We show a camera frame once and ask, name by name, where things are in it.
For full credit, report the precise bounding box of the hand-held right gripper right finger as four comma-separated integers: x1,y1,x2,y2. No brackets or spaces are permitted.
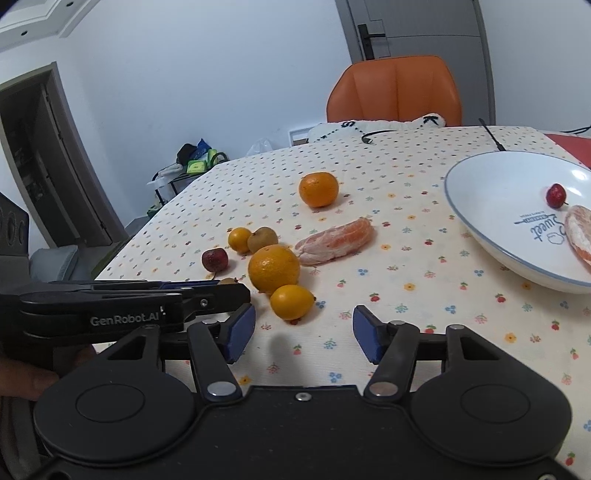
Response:
352,305,514,400

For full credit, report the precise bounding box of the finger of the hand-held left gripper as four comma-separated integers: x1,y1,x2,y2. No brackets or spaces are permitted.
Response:
47,279,221,292
179,283,252,325

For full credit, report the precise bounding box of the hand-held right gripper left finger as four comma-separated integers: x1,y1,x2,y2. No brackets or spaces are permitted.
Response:
95,304,257,400

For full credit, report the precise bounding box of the brown kiwi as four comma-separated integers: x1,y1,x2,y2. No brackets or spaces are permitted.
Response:
247,226,279,254

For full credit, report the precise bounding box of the orange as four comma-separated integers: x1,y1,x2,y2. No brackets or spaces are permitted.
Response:
248,244,301,295
298,172,339,208

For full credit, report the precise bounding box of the white plate with blue rim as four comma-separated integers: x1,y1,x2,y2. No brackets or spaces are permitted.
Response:
444,151,591,295

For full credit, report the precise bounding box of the person's left hand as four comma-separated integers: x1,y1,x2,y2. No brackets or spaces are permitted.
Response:
0,346,99,402

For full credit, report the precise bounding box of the dark red jujube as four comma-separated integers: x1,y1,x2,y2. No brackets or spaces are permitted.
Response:
201,248,230,273
546,183,568,209

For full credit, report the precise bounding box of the grey seat cushion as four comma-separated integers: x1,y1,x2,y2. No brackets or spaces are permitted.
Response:
28,244,80,283

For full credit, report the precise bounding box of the oval yellow-orange kumquat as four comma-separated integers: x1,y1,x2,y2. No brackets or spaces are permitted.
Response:
270,285,317,321

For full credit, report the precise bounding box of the small round kumquat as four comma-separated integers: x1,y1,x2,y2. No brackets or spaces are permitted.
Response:
228,227,253,254

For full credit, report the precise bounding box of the floral tablecloth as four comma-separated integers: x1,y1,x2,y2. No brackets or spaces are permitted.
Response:
92,124,591,478

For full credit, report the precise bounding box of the peeled pomelo segment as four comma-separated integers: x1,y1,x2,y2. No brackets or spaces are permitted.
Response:
564,204,591,266
294,218,375,266

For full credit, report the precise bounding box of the black metal rack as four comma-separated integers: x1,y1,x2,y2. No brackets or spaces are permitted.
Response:
154,151,229,208

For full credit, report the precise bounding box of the dark panel with round holes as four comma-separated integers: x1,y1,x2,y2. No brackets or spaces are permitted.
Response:
0,191,31,256

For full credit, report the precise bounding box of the white cloth on rack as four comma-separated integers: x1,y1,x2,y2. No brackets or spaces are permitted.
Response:
148,164,185,185

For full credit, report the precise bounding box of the clear plastic bag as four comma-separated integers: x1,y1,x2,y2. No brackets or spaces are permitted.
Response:
245,138,276,158

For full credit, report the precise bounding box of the white framed board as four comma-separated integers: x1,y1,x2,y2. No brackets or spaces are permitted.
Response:
288,128,319,147

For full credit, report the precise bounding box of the white cushion with black pattern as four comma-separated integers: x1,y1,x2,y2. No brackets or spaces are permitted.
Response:
307,113,448,145

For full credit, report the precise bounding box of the orange leather chair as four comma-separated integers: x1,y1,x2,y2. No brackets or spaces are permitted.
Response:
326,55,463,126

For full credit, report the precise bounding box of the red cloth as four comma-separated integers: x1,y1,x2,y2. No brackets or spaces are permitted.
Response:
544,131,591,168

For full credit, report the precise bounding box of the grey door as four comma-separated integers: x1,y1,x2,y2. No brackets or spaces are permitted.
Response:
335,0,497,126

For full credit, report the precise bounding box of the dark wooden door frame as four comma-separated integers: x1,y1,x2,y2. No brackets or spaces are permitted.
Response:
0,62,130,259

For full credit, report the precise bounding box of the black cable with plug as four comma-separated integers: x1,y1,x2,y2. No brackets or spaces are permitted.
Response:
478,118,507,152

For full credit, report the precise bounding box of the black door handle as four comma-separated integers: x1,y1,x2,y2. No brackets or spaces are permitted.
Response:
358,23,391,61

